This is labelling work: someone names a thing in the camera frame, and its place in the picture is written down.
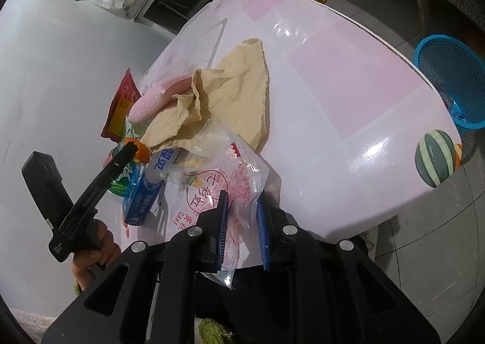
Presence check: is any orange peel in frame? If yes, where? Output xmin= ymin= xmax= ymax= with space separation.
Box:
xmin=123 ymin=137 xmax=152 ymax=163

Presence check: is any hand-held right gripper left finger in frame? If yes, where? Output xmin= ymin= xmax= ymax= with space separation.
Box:
xmin=40 ymin=190 xmax=243 ymax=344

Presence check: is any blue plastic mesh basket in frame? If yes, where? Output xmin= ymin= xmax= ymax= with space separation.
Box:
xmin=413 ymin=34 xmax=485 ymax=174

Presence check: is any white fuzzy slipper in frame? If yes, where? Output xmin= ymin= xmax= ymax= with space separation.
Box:
xmin=11 ymin=308 xmax=58 ymax=334

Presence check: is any person's left hand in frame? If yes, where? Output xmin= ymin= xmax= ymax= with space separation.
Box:
xmin=71 ymin=220 xmax=122 ymax=292

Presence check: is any green fuzzy slipper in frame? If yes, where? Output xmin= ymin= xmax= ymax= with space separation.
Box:
xmin=193 ymin=316 xmax=232 ymax=344

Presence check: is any torn brown paper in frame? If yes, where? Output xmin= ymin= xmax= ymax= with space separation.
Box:
xmin=140 ymin=37 xmax=272 ymax=152

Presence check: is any clear red-printed plastic bag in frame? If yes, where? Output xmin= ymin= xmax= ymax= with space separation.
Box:
xmin=163 ymin=119 xmax=272 ymax=289

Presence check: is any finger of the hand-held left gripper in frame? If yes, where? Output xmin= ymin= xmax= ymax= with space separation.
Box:
xmin=76 ymin=142 xmax=139 ymax=213

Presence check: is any red snack packet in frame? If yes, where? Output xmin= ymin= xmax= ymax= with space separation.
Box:
xmin=100 ymin=68 xmax=143 ymax=141

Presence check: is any green label plastic bottle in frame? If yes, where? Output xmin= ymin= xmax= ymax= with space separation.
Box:
xmin=104 ymin=121 xmax=149 ymax=199

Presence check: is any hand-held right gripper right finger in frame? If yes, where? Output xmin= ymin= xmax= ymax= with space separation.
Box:
xmin=256 ymin=193 xmax=442 ymax=344

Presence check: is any blue white carton box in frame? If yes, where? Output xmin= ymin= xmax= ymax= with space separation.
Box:
xmin=121 ymin=147 xmax=183 ymax=227

